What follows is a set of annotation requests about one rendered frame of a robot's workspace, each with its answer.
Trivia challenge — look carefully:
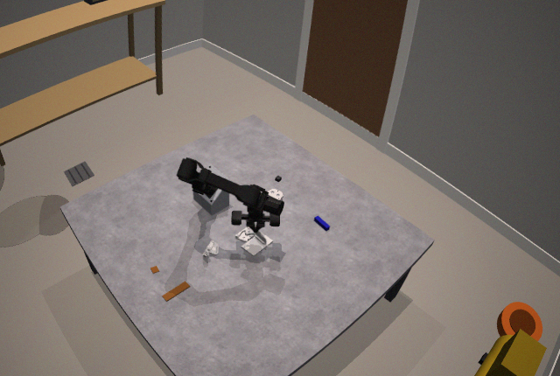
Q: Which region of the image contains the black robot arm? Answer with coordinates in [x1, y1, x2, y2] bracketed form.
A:
[176, 157, 284, 216]

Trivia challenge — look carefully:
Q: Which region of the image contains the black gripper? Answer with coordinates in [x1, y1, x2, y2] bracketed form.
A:
[231, 207, 280, 233]

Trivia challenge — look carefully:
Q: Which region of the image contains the brown flat rectangular plate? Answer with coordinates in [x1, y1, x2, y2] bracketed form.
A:
[163, 282, 190, 302]

